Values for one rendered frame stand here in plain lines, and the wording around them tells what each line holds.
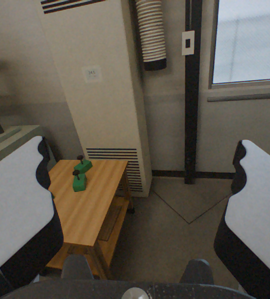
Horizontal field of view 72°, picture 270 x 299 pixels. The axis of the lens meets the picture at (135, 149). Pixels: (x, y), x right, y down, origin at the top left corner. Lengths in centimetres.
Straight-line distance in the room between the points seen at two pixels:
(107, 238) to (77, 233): 38
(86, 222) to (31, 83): 142
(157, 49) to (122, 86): 31
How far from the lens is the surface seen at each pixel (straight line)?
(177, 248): 149
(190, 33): 138
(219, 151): 179
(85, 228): 101
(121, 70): 126
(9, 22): 200
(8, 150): 175
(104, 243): 136
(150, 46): 132
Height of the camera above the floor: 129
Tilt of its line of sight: 31 degrees down
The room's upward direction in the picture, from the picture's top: 9 degrees counter-clockwise
